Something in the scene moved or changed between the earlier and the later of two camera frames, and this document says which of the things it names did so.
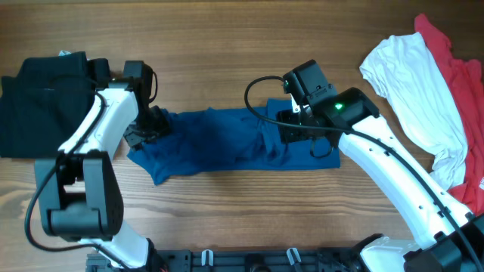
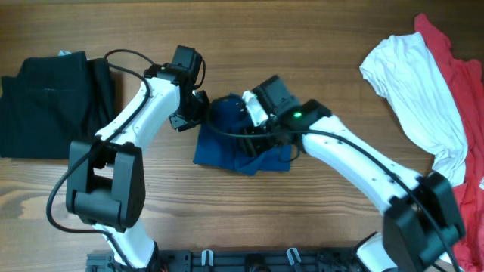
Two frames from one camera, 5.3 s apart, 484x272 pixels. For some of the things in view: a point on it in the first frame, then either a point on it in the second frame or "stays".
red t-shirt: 463,82 stays
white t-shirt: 404,72 stays
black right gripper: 287,133 to 250,137
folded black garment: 45,100 stays
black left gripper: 161,127 to 200,97
